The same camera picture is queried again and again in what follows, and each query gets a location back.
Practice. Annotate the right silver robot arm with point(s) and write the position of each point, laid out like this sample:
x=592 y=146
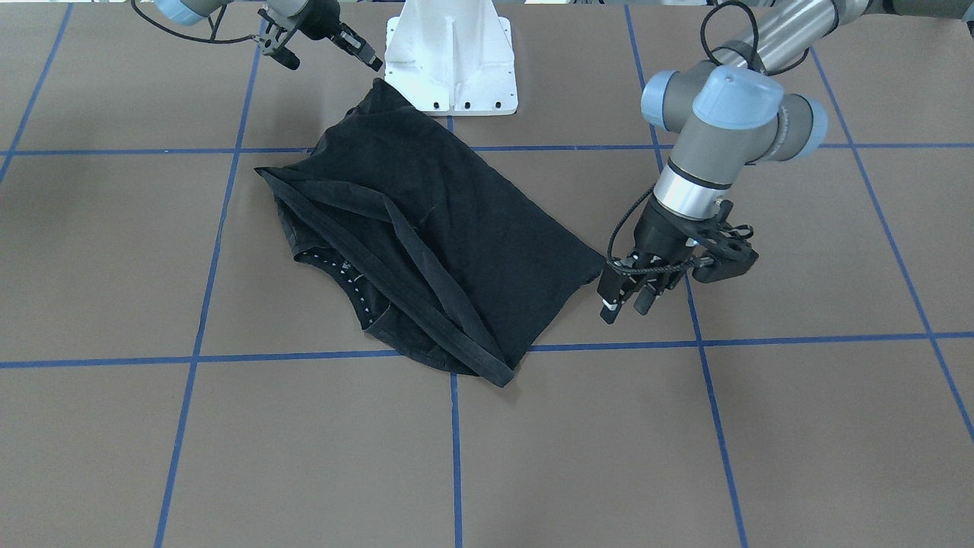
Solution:
x=189 y=13

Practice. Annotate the black graphic t-shirt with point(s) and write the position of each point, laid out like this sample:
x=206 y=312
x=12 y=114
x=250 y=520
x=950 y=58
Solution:
x=443 y=258

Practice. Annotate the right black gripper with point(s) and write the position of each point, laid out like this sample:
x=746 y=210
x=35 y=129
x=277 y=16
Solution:
x=323 y=17

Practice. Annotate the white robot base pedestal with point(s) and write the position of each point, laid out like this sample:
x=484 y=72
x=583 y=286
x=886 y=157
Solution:
x=452 y=58

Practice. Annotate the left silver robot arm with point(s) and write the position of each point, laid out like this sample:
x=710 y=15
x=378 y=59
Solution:
x=729 y=112

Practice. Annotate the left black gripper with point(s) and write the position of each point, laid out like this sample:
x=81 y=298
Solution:
x=659 y=234

